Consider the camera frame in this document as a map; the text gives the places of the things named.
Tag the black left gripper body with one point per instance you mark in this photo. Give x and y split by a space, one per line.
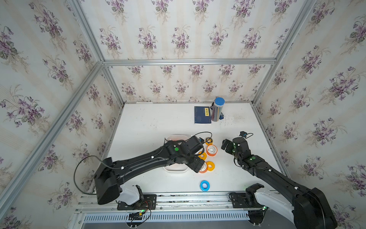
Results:
192 162

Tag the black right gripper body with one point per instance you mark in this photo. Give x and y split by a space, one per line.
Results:
236 156

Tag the orange sealing tape roll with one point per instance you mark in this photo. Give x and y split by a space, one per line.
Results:
211 150
203 156
204 168

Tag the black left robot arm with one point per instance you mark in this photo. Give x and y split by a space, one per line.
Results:
111 175

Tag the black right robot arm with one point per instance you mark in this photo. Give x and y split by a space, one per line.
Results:
305 208

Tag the white plastic storage box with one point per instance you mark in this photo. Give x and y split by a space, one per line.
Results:
177 168

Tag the blue sealing tape roll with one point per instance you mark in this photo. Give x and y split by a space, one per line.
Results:
204 186

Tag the silver cylinder blue lid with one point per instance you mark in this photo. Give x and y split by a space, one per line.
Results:
216 109

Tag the dark blue booklet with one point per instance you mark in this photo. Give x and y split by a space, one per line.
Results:
202 115

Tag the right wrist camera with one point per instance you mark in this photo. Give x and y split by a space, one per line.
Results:
243 134

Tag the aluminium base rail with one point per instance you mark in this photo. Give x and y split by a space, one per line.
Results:
169 207

